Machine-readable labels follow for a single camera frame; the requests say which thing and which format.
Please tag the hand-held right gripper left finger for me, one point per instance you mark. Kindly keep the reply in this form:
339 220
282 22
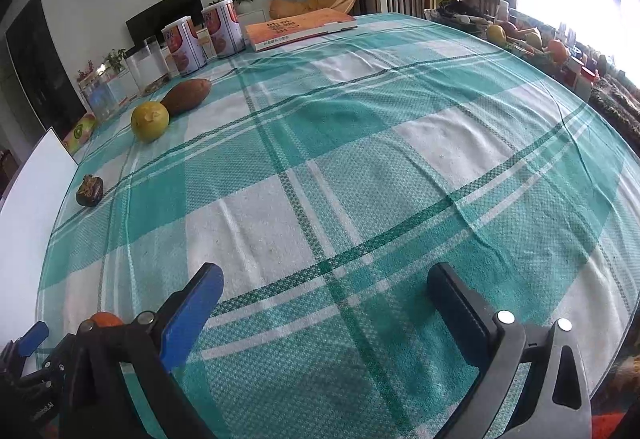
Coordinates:
192 314

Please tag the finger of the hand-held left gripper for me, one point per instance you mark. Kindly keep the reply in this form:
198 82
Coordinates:
32 336

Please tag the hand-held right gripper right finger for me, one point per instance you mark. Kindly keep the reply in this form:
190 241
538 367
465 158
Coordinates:
465 319

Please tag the small orange tangerine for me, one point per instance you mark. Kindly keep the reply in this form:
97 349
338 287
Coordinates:
106 319

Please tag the white foam box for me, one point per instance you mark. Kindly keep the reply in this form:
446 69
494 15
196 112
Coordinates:
30 209

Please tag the yellow-green orange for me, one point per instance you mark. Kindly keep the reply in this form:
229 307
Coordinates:
149 120

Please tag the brown sweet potato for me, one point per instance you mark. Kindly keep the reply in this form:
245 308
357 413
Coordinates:
185 95

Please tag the teal checked tablecloth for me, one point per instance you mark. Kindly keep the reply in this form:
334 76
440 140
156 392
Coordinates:
400 144

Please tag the green kiwi print box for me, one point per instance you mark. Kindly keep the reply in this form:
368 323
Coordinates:
80 133

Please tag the woven coaster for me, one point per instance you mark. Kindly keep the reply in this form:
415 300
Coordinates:
156 86

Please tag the glass jar with gold lid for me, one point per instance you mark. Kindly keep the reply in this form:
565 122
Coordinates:
102 99

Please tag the clear jar with black lid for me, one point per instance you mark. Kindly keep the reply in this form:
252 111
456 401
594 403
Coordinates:
146 66

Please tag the dark patterned cloth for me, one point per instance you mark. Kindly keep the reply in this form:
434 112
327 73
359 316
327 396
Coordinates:
617 109

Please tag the leafy potted plant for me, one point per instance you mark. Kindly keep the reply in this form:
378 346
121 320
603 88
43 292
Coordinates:
116 59

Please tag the red flower arrangement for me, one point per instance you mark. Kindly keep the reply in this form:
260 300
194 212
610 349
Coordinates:
86 70

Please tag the red printed tin can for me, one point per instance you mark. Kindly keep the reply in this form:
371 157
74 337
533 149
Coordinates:
186 46
223 29

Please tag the row of assorted small items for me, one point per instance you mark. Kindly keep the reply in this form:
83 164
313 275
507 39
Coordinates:
530 41

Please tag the black television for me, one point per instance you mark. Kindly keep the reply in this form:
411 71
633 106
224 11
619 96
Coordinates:
160 16

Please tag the orange book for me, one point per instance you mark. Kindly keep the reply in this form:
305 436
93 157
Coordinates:
300 29

